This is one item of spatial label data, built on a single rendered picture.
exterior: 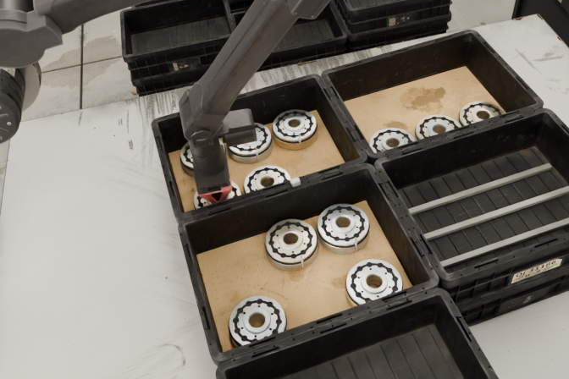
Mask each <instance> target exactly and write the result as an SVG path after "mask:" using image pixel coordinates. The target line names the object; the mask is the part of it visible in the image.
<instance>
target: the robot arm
mask: <svg viewBox="0 0 569 379"><path fill-rule="evenodd" d="M147 1H150V0H0V67H2V68H9V69H17V68H23V67H27V66H30V65H32V64H34V63H37V62H38V61H39V60H41V58H42V57H43V55H44V52H45V50H47V49H50V48H53V47H57V46H60V45H63V37H62V35H64V34H67V33H70V32H71V31H73V30H75V29H76V28H77V27H79V26H81V25H83V24H85V23H87V22H89V21H91V20H94V19H97V18H99V17H102V16H103V15H106V14H110V13H113V12H116V11H119V10H121V9H125V8H129V7H132V6H135V5H137V4H140V3H144V2H147ZM329 2H330V0H255V1H254V2H253V4H252V5H251V6H250V8H249V9H248V11H247V12H246V14H245V16H244V17H243V19H242V20H241V22H240V23H239V24H238V26H237V27H236V29H235V30H234V32H233V33H232V35H231V36H230V38H229V39H228V40H227V42H226V43H225V45H224V47H223V48H222V50H221V51H220V53H219V54H218V56H217V57H216V58H215V60H214V61H213V63H212V65H211V66H210V67H209V69H208V70H207V72H206V73H205V74H204V75H203V76H202V77H201V78H200V80H198V81H197V82H196V83H195V84H194V85H193V86H192V87H191V89H186V90H185V92H184V94H183V95H182V97H181V98H180V99H179V102H178V104H179V110H180V118H181V123H182V127H183V132H184V137H185V138H186V139H187V140H188V143H189V146H190V149H191V155H192V161H193V170H194V176H195V181H196V189H197V193H198V195H199V196H200V197H201V198H203V199H205V200H208V201H210V202H211V203H212V204H213V203H217V202H220V201H222V200H226V198H227V196H228V195H229V193H230V192H231V190H232V183H231V181H230V180H229V179H230V175H229V167H228V162H227V157H226V154H225V153H224V146H223V145H220V142H219V138H218V137H219V136H222V139H223V143H227V147H231V146H238V145H243V144H247V143H251V142H255V141H257V133H256V129H255V124H254V121H253V117H252V113H251V109H248V108H247V109H241V110H236V111H229V110H230V108H231V106H232V104H233V102H234V101H235V98H236V97H237V96H238V95H239V94H240V92H241V91H242V90H243V88H244V87H245V86H246V84H247V83H248V82H249V80H250V79H251V77H252V76H253V75H254V74H255V73H256V72H257V70H258V69H259V68H260V67H261V65H262V64H263V62H264V61H265V60H266V59H267V57H268V56H269V54H270V53H271V52H272V51H273V49H274V48H275V47H276V46H277V45H278V44H279V42H280V41H281V39H282V38H283V37H284V35H285V34H286V33H287V31H288V30H289V29H290V27H291V26H292V25H293V24H294V23H295V22H296V21H297V20H298V19H299V18H302V19H316V18H317V17H318V16H319V14H320V13H321V12H322V11H323V9H324V8H325V7H326V6H327V4H328V3H329ZM218 192H222V195H221V198H220V200H219V201H217V200H215V199H214V198H213V197H212V196H211V195H210V194H214V193H218Z"/></svg>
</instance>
